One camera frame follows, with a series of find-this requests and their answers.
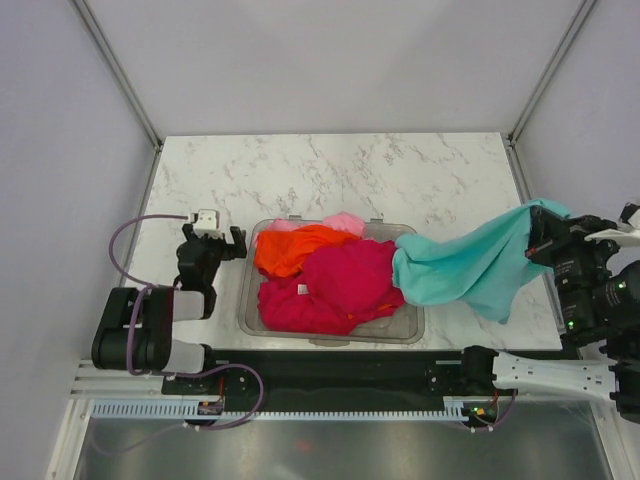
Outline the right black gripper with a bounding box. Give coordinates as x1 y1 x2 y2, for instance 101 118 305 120
516 204 618 335

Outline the teal t shirt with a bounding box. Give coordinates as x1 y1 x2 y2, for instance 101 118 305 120
392 198 571 324

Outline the clear plastic bin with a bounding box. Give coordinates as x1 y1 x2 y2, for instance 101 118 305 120
238 216 425 345

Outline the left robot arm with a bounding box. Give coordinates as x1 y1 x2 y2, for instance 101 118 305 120
91 223 247 393

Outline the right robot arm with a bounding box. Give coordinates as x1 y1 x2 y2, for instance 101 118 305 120
457 203 639 423

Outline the orange t shirt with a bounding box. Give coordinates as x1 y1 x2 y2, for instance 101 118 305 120
253 225 361 277

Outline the magenta t shirt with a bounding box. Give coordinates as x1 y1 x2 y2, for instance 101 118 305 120
258 239 405 336

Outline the light pink t shirt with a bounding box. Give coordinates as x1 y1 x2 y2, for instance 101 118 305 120
253 212 365 247

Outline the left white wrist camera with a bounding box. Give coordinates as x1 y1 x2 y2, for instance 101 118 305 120
189 209 224 239

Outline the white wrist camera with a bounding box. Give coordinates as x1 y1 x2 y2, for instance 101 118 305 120
189 209 224 239
585 202 640 248

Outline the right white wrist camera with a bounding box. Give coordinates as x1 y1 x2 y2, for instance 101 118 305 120
585 202 640 248

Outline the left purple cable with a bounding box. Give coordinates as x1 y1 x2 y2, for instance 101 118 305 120
108 213 265 454

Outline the left aluminium frame post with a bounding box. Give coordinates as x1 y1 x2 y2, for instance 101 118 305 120
69 0 163 151

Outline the aluminium frame post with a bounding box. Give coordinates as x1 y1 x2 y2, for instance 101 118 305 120
504 0 600 148
69 0 163 151

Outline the white slotted cable duct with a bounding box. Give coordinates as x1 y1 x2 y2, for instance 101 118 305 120
90 399 468 422

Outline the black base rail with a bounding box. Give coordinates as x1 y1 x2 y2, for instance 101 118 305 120
162 350 509 411

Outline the right aluminium frame post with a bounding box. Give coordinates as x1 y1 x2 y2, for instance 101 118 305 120
504 0 600 148

